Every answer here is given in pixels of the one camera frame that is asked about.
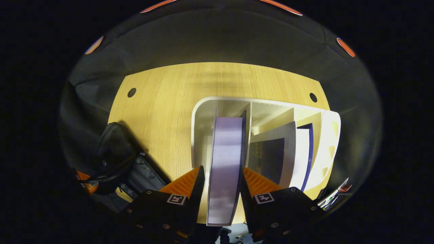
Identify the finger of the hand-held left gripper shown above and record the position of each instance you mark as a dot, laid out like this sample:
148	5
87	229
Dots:
86	184

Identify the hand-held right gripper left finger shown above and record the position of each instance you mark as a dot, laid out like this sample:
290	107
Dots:
196	200

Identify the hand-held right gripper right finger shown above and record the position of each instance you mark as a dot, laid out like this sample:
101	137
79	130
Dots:
245	203

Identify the black schoolbag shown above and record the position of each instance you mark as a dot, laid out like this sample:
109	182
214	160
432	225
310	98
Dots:
115	152

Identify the white book with portrait cover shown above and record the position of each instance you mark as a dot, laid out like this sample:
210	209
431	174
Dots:
225	162

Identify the blue book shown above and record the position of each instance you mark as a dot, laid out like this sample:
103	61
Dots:
271	159

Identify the white bookshelf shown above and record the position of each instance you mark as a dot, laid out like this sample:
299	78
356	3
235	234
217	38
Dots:
203	135

